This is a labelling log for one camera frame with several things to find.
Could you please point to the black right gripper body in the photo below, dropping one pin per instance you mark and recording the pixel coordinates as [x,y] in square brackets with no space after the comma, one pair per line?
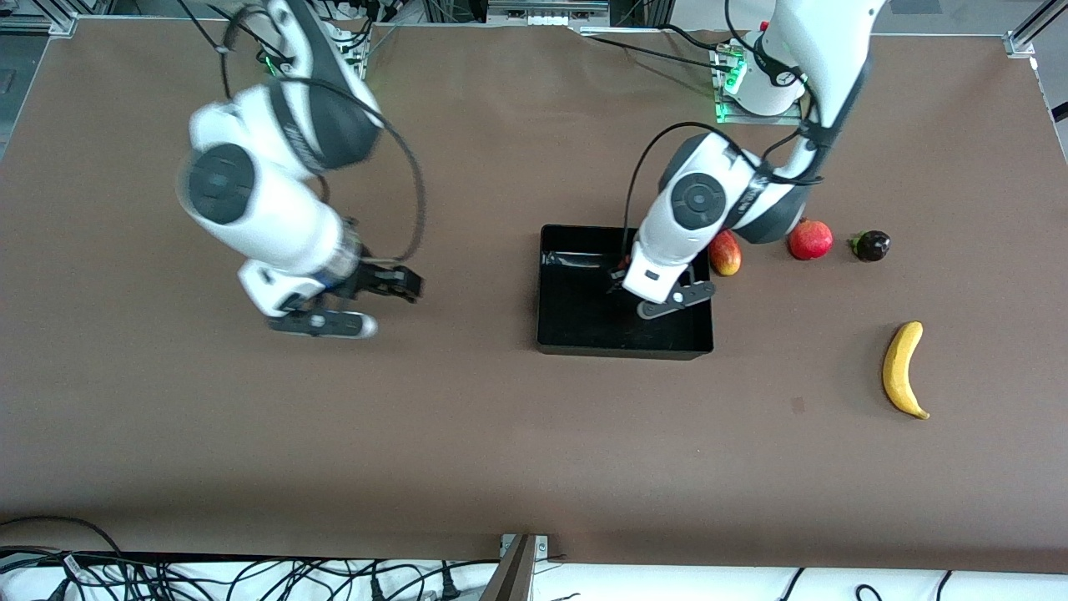
[373,279]

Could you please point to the black plastic box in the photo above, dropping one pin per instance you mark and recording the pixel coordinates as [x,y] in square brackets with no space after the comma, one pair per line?
[584,317]

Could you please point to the yellow banana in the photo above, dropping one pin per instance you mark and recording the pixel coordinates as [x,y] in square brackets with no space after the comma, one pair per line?
[899,371]

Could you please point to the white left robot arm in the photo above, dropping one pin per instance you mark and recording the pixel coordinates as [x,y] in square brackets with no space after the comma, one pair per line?
[709,200]

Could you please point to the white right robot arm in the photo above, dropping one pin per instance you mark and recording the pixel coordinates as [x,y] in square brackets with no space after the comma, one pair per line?
[267,192]

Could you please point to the red yellow mango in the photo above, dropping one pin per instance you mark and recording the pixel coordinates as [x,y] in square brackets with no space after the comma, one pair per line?
[727,255]

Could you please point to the brown paper table cover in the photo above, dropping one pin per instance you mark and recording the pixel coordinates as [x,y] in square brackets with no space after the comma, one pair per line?
[501,459]

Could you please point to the red pomegranate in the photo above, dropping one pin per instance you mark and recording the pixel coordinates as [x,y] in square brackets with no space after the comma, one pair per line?
[813,241]

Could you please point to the dark purple eggplant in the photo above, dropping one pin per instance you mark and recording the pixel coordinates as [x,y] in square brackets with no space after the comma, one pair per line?
[872,245]

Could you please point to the grey power strip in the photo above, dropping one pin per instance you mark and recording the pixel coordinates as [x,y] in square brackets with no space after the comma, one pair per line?
[546,10]

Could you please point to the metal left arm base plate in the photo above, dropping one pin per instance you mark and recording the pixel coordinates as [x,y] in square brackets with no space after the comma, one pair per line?
[726,104]

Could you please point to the grey metal camera pole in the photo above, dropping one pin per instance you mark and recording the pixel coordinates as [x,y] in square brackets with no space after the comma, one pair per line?
[513,576]

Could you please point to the aluminium frame profile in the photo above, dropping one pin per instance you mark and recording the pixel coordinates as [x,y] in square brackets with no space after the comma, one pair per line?
[1030,33]
[50,21]

